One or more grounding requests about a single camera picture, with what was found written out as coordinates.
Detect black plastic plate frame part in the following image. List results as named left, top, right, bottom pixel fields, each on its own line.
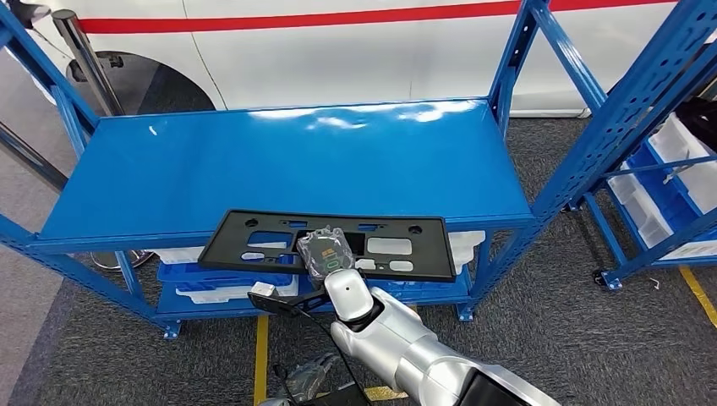
left=197, top=209, right=457, bottom=283

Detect blue plastic bin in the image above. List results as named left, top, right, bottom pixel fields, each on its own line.
left=623, top=142, right=708, bottom=237
left=156, top=261, right=295, bottom=288

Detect white car with red stripe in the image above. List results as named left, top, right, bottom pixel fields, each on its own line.
left=8, top=0, right=681, bottom=118

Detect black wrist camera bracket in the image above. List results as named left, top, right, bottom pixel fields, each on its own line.
left=247, top=287, right=331, bottom=320

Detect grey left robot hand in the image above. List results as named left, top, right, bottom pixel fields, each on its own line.
left=284, top=351, right=339, bottom=406

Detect blue metal shelf rack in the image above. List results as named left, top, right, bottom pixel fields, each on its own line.
left=0, top=0, right=717, bottom=341

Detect chrome stanchion post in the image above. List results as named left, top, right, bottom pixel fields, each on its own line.
left=52, top=8, right=125, bottom=117
left=0, top=118, right=156, bottom=272

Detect black camera cable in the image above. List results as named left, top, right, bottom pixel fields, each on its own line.
left=297, top=310, right=374, bottom=406

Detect black parts in bin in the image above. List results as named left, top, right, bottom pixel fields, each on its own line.
left=675, top=96, right=717, bottom=153

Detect blue metal rack on casters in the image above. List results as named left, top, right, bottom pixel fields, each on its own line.
left=562, top=109, right=717, bottom=291

